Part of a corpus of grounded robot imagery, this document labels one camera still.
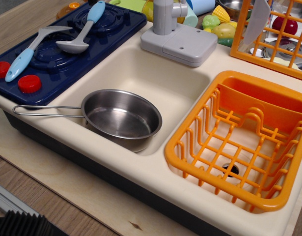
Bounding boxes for stainless steel pan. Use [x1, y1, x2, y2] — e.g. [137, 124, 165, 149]
[12, 89, 163, 152]

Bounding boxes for cream toy sink unit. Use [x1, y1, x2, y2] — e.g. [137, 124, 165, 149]
[0, 21, 302, 236]

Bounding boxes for grey toy faucet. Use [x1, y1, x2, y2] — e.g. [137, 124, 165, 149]
[140, 0, 218, 67]

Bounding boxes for orange dish drainer basket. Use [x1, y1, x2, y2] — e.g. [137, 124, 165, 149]
[165, 71, 302, 212]

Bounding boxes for mint green plastic cup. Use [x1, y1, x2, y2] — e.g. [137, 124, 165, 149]
[183, 8, 198, 28]

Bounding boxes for navy blue toy stove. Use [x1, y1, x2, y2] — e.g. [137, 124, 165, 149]
[0, 3, 147, 105]

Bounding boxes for yellow plastic cup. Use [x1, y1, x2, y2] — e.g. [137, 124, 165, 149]
[142, 0, 154, 22]

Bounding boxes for green toy lettuce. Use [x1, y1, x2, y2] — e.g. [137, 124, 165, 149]
[202, 15, 220, 30]

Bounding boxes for green toy cutting board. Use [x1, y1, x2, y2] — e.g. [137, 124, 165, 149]
[109, 0, 146, 12]

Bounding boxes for toy potato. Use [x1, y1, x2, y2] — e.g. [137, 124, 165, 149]
[212, 23, 236, 39]

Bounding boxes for blue plastic cup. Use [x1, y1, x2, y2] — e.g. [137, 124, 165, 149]
[186, 0, 216, 16]

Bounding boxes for yellow toy corn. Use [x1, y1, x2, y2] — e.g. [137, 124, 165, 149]
[212, 5, 230, 23]

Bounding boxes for right red stove knob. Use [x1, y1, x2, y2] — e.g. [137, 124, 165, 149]
[18, 75, 42, 93]

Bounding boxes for red stove knob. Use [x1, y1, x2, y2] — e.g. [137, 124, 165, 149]
[18, 75, 42, 93]
[0, 61, 10, 79]

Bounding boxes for steel pot in background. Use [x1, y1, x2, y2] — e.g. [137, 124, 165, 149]
[217, 0, 243, 22]

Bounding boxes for orange upright dish rack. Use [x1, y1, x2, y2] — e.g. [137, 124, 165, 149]
[230, 0, 302, 80]

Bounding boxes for grey toy knife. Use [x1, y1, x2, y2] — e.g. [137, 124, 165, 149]
[243, 0, 271, 45]

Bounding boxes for steel pot lid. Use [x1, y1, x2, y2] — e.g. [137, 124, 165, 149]
[262, 38, 302, 70]

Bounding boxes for left red stove knob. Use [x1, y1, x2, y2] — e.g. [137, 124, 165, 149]
[0, 61, 10, 79]

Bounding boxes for red toy apple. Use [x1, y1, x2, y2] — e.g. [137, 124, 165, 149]
[272, 17, 298, 35]

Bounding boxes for black ribbed bellows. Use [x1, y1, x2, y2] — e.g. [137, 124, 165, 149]
[0, 211, 67, 236]

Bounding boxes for grey ladle blue handle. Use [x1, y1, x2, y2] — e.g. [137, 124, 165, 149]
[56, 1, 106, 54]

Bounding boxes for grey spatula blue handle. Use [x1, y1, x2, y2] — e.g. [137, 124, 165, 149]
[5, 26, 72, 83]

